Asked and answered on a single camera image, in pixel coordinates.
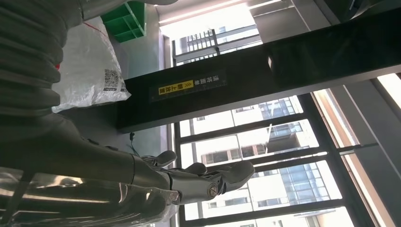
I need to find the black inbound scanner machine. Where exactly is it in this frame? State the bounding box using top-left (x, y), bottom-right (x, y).
top-left (53, 6), bottom-right (401, 156)

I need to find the yellow black ruler label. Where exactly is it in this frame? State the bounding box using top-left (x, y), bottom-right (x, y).
top-left (149, 70), bottom-right (228, 104)

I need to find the thin black cable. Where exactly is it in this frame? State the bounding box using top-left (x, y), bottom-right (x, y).
top-left (129, 132), bottom-right (141, 157)

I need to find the green plastic crate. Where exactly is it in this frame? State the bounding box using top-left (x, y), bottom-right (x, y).
top-left (100, 0), bottom-right (147, 44)

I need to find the clear plastic film cover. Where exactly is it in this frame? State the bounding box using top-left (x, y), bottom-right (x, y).
top-left (0, 167), bottom-right (181, 227)

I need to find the dark window frame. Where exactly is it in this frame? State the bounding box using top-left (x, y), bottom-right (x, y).
top-left (170, 25), bottom-right (401, 227)

